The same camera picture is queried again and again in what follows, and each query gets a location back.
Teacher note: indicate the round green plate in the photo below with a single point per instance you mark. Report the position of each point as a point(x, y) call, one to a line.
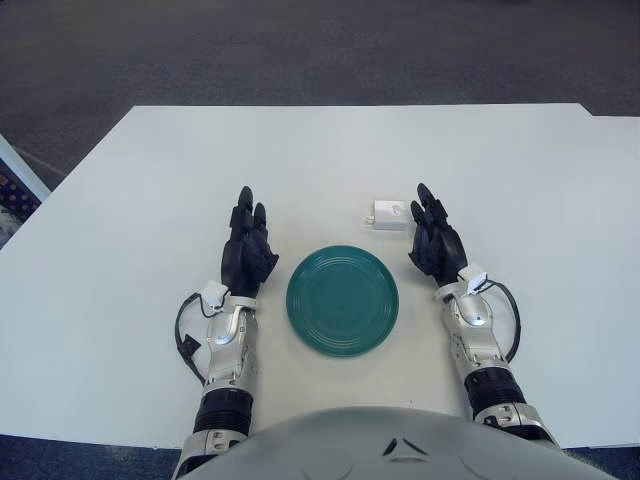
point(343, 300)

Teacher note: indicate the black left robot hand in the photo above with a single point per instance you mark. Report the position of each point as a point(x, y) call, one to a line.
point(246, 252)

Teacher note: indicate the white frame bar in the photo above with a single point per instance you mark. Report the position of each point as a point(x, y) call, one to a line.
point(25, 162)

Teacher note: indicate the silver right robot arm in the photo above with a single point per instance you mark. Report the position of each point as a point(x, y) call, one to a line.
point(482, 345)

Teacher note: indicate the dark patterned rug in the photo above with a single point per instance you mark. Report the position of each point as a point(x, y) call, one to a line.
point(12, 200)

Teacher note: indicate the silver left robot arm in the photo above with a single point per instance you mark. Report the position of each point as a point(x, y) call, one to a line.
point(227, 345)

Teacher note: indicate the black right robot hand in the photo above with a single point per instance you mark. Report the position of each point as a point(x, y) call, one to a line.
point(440, 245)

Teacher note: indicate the grey robot torso shell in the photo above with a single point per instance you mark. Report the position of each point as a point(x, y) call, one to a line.
point(390, 445)

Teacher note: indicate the white charger block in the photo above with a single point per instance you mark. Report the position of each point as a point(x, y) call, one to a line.
point(392, 216)

